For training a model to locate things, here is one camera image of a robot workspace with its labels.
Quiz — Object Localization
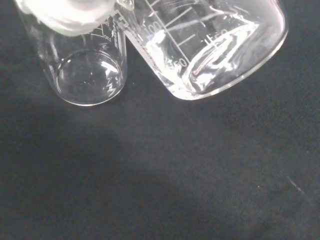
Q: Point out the black bench cloth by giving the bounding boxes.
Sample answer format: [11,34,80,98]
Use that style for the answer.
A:
[0,0,320,240]

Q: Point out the clear empty glass beaker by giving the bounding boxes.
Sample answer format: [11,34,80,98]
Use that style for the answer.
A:
[14,0,128,107]

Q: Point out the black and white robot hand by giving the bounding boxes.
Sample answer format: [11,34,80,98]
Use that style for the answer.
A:
[15,0,116,37]

